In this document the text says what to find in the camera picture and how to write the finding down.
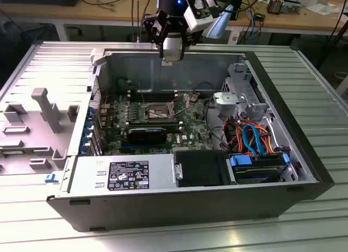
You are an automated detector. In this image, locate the silver CPU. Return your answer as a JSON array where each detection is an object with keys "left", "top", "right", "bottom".
[{"left": 162, "top": 38, "right": 184, "bottom": 64}]

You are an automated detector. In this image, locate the wooden workbench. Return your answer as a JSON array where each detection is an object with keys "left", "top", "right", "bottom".
[{"left": 0, "top": 0, "right": 348, "bottom": 43}]

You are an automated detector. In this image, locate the small brown transformer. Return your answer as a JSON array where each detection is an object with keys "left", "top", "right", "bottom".
[{"left": 267, "top": 0, "right": 284, "bottom": 15}]

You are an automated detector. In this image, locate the silver metal drive cage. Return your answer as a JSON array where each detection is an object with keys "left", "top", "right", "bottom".
[{"left": 221, "top": 63, "right": 272, "bottom": 122}]

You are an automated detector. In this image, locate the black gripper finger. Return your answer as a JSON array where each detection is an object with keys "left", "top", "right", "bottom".
[
  {"left": 143, "top": 14, "right": 167, "bottom": 59},
  {"left": 180, "top": 22, "right": 204, "bottom": 60}
]

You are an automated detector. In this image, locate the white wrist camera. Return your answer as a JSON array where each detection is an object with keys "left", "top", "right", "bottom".
[{"left": 183, "top": 5, "right": 214, "bottom": 34}]

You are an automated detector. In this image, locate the RAM slot with black clips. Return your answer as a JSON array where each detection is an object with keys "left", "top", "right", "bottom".
[
  {"left": 131, "top": 97, "right": 178, "bottom": 102},
  {"left": 130, "top": 90, "right": 177, "bottom": 95}
]

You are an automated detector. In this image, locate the green motherboard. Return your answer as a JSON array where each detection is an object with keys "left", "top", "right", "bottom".
[{"left": 99, "top": 94, "right": 218, "bottom": 156}]

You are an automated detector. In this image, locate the silver power supply unit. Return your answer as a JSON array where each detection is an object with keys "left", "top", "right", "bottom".
[{"left": 61, "top": 153, "right": 176, "bottom": 193}]

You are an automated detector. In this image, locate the hard disk in blue carrier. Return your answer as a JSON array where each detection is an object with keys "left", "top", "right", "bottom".
[{"left": 229, "top": 152, "right": 291, "bottom": 185}]

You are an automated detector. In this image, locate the orange wire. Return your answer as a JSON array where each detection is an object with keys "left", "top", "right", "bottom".
[
  {"left": 225, "top": 120, "right": 245, "bottom": 152},
  {"left": 255, "top": 125, "right": 274, "bottom": 155}
]

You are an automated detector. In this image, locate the CPU socket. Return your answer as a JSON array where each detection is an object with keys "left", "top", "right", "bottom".
[{"left": 144, "top": 99, "right": 176, "bottom": 120}]

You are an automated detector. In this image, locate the thick black cable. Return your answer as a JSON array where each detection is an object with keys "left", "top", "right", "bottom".
[{"left": 205, "top": 98, "right": 228, "bottom": 149}]

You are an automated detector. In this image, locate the RAM slot with white clips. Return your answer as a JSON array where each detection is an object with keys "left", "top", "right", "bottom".
[
  {"left": 130, "top": 94, "right": 178, "bottom": 99},
  {"left": 129, "top": 87, "right": 177, "bottom": 91}
]

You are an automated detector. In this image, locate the blue wire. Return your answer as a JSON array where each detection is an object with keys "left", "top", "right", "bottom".
[{"left": 241, "top": 123, "right": 269, "bottom": 157}]

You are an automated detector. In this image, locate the black graphics card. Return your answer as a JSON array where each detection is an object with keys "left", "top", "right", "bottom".
[{"left": 127, "top": 126, "right": 168, "bottom": 144}]

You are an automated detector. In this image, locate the grey parts rack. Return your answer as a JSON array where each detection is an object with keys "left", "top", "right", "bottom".
[{"left": 0, "top": 87, "right": 81, "bottom": 176}]

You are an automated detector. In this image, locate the black office chair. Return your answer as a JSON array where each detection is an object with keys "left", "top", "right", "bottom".
[{"left": 0, "top": 20, "right": 58, "bottom": 81}]

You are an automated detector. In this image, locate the black and silver PC case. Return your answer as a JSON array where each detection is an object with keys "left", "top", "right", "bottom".
[{"left": 46, "top": 41, "right": 335, "bottom": 232}]

